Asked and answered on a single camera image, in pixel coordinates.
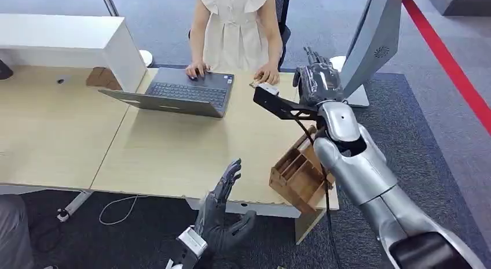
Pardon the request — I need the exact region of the person's hand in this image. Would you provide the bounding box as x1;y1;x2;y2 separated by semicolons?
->
185;61;211;80
254;62;281;86

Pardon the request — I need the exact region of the dark grey rug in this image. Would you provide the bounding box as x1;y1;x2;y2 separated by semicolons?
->
19;63;491;269

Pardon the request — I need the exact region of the white shelf cabinet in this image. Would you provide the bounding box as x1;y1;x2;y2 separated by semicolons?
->
0;13;147;94

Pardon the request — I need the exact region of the person's right hand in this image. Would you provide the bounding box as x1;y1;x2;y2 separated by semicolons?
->
185;61;211;80

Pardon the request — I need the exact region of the dark grey laptop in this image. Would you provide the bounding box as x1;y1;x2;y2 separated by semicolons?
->
98;67;236;119

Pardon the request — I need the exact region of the black office chair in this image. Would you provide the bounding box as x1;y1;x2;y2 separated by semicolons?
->
273;0;292;71

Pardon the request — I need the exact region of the person beside desk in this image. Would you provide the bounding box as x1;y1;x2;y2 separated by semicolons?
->
0;194;36;269

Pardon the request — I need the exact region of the white slanted desk leg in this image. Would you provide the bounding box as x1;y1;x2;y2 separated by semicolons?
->
56;190;93;223

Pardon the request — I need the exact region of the black right wrist camera bracket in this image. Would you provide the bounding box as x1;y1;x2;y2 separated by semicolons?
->
253;86;321;121

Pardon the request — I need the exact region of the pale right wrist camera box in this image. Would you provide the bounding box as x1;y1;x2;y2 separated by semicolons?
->
258;83;280;97

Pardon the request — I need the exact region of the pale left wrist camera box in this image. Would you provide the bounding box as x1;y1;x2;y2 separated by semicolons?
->
177;226;209;260

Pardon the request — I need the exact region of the black object at desk edge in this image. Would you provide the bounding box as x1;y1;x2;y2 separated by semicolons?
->
0;60;14;80

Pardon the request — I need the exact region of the black cable along right arm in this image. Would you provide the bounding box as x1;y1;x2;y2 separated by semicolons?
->
294;119;342;269

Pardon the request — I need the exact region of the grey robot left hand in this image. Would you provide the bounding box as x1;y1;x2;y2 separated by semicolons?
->
193;159;257;256

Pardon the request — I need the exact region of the wooden compartment box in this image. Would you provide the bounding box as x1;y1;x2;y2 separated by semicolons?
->
268;125;337;216

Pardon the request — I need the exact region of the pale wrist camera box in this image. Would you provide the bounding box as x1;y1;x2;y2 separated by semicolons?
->
258;83;280;97
177;226;209;260

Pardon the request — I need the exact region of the large grey standing machine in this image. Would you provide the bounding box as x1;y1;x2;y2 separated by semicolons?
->
337;0;420;108

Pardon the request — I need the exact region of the wooden desk leg panel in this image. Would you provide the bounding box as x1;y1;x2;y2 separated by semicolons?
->
294;208;325;245

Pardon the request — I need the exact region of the grey slanted pole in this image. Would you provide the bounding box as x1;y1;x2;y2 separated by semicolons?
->
98;0;120;17

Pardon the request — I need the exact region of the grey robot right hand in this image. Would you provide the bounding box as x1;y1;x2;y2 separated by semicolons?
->
293;46;344;107

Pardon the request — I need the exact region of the person across desk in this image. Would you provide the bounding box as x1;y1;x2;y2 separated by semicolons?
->
185;0;284;86

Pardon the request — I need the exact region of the grey platform block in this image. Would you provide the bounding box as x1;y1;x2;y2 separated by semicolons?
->
424;0;491;17

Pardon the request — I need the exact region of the person's left hand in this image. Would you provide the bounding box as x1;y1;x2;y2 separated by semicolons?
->
254;62;281;86

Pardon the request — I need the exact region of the red floor tape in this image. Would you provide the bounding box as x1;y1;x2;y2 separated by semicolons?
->
401;0;491;138

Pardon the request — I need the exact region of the white round stool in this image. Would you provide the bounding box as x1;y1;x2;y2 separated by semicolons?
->
329;56;347;73
138;50;153;68

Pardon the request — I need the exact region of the white cable on floor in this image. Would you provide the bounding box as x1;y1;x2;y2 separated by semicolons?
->
98;195;151;226

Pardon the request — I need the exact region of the brown cardboard piece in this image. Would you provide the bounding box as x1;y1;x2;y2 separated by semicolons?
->
85;67;123;91

